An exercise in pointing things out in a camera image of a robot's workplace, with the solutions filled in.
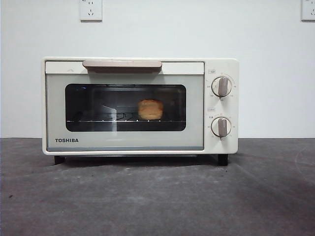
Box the glass oven door with handle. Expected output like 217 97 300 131
45 59 205 151

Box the golden bread loaf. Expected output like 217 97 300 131
137 98 165 121

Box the cream Toshiba toaster oven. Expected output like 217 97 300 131
40 57 240 166

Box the white wall socket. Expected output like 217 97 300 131
301 0 315 22
79 0 103 22

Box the cream oven knob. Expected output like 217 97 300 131
211 116 233 138
211 76 233 98

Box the metal wire oven rack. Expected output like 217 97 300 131
66 119 184 124

